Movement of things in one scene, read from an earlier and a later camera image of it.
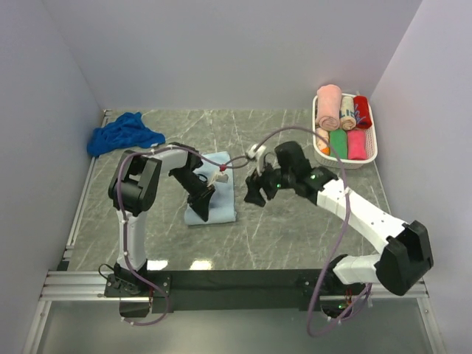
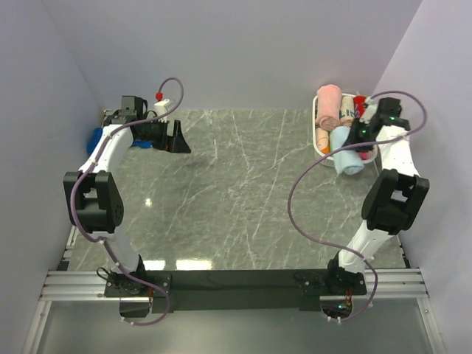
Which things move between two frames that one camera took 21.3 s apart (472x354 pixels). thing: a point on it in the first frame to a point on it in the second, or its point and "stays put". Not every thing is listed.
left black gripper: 201,200 to 178,144
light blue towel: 222,207 to 348,161
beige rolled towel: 346,113 stays put
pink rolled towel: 329,107 stays put
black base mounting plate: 231,290 stays put
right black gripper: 254,184 to 352,137
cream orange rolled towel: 322,146 stays put
